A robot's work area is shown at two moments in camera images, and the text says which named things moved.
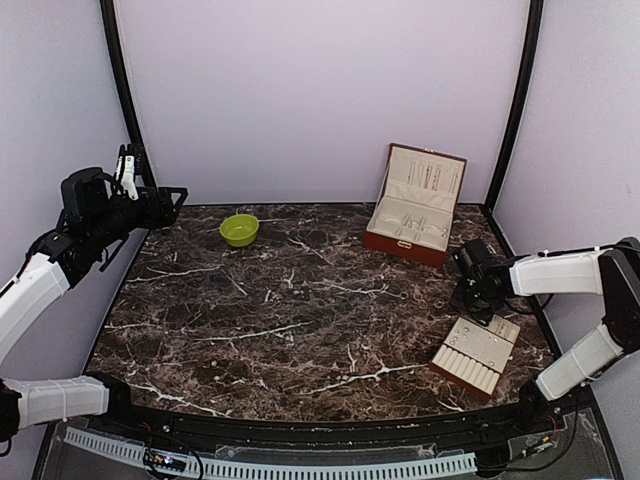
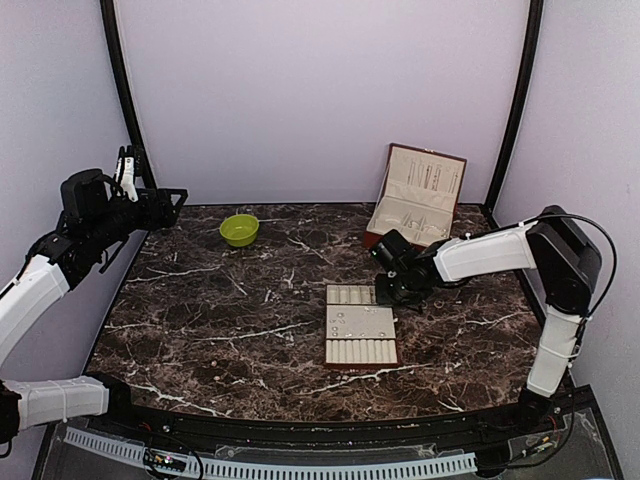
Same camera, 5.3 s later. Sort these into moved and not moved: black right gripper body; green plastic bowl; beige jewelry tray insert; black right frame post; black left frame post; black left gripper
Moved: black right gripper body; beige jewelry tray insert
Not moved: green plastic bowl; black left frame post; black left gripper; black right frame post
